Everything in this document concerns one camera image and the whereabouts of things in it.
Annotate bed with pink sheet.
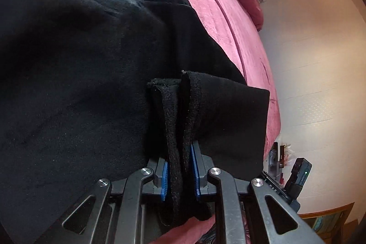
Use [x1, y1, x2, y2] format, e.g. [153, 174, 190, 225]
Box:
[10, 0, 282, 244]

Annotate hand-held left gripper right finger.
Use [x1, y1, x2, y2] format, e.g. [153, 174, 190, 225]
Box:
[190, 141, 326, 244]

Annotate black pants with floral embroidery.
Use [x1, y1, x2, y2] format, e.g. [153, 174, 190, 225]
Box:
[0, 0, 271, 244]

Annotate assorted small items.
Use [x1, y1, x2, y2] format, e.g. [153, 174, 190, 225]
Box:
[268, 142, 293, 185]

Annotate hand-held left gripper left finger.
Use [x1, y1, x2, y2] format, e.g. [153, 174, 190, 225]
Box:
[43, 158, 172, 244]

